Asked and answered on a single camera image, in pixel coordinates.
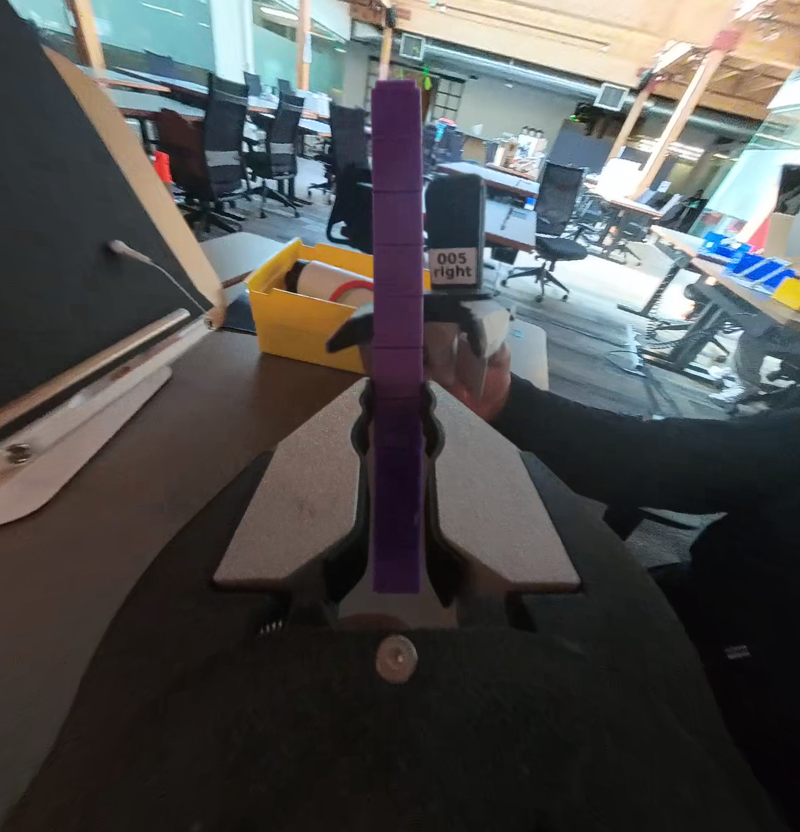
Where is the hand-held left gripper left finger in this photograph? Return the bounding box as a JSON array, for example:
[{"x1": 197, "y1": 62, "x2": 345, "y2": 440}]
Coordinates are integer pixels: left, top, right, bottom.
[{"x1": 213, "y1": 377, "x2": 376, "y2": 604}]

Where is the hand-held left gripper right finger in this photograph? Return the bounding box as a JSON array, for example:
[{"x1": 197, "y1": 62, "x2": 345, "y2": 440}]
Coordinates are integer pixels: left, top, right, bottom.
[{"x1": 421, "y1": 380, "x2": 581, "y2": 608}]

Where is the yellow storage bin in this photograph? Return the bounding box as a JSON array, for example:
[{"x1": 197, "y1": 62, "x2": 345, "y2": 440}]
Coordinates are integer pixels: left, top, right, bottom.
[{"x1": 246, "y1": 238, "x2": 433, "y2": 374}]

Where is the purple block stick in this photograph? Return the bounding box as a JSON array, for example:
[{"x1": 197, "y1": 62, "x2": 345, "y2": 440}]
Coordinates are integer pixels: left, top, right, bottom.
[{"x1": 371, "y1": 80, "x2": 425, "y2": 595}]

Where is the person's right forearm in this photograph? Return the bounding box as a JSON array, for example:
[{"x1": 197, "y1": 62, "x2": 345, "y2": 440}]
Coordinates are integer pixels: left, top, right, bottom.
[{"x1": 492, "y1": 374, "x2": 800, "y2": 543}]

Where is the grey office desk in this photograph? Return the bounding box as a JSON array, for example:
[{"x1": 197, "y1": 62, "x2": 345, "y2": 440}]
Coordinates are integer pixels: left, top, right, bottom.
[{"x1": 439, "y1": 161, "x2": 544, "y2": 253}]

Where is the white roll with black cap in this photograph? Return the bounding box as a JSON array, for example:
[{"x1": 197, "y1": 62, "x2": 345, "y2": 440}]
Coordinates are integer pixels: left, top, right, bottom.
[{"x1": 285, "y1": 260, "x2": 375, "y2": 309}]

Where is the black office chair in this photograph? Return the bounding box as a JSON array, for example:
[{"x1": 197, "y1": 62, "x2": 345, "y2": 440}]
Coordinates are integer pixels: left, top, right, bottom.
[
  {"x1": 247, "y1": 91, "x2": 310, "y2": 218},
  {"x1": 179, "y1": 73, "x2": 251, "y2": 234},
  {"x1": 504, "y1": 161, "x2": 590, "y2": 304},
  {"x1": 326, "y1": 104, "x2": 375, "y2": 253}
]

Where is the silver clamp bar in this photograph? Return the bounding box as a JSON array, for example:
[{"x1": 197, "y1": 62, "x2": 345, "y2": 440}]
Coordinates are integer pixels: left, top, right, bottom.
[{"x1": 0, "y1": 309, "x2": 217, "y2": 465}]

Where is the long work desk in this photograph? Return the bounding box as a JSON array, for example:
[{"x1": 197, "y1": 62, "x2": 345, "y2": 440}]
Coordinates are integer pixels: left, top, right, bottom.
[{"x1": 653, "y1": 224, "x2": 800, "y2": 404}]

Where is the cluster of blue bins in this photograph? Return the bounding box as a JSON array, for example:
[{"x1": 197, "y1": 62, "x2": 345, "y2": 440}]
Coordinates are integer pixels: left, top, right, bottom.
[{"x1": 702, "y1": 231, "x2": 797, "y2": 283}]

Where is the black board with wooden edge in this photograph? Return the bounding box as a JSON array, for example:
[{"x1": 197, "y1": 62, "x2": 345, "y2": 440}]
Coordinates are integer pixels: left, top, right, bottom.
[{"x1": 0, "y1": 0, "x2": 227, "y2": 417}]

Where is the wire clip with white tip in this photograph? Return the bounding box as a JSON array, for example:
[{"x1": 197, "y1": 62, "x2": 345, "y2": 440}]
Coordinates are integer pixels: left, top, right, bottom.
[{"x1": 109, "y1": 240, "x2": 215, "y2": 326}]

